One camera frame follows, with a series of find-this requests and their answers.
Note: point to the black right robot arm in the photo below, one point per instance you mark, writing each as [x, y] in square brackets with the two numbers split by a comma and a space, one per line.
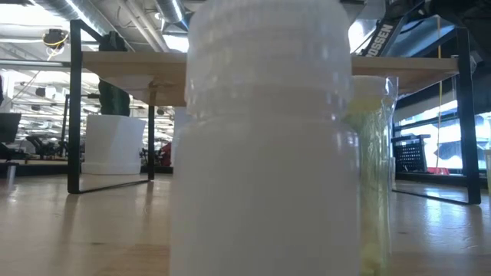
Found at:
[377, 40]

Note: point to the white medicine bottle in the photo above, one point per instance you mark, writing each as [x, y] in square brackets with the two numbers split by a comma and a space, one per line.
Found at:
[264, 172]

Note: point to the red chair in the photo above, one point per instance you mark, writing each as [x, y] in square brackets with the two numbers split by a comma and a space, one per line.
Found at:
[166, 153]

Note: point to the white faceted plant pot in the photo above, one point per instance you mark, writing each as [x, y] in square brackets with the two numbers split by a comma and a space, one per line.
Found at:
[111, 145]

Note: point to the green cactus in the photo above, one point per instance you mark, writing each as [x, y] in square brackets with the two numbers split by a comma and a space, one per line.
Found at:
[113, 99]

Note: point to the black perforated crate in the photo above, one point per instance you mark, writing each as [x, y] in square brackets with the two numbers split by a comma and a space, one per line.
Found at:
[412, 155]

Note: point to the small red object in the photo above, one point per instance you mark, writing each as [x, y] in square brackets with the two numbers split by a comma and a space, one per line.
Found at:
[438, 171]

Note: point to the black office chair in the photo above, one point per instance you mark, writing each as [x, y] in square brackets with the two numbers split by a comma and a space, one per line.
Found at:
[42, 147]

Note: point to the black monitor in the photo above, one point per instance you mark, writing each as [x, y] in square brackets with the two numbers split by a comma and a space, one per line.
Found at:
[8, 128]

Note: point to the grey metal leg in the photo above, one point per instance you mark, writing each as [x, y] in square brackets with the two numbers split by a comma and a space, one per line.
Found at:
[10, 176]

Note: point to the wooden shelf with black frame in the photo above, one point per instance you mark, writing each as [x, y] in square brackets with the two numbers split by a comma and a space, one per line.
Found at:
[134, 63]

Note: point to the large rectangular metal duct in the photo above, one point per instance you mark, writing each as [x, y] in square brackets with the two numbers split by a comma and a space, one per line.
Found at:
[418, 42]

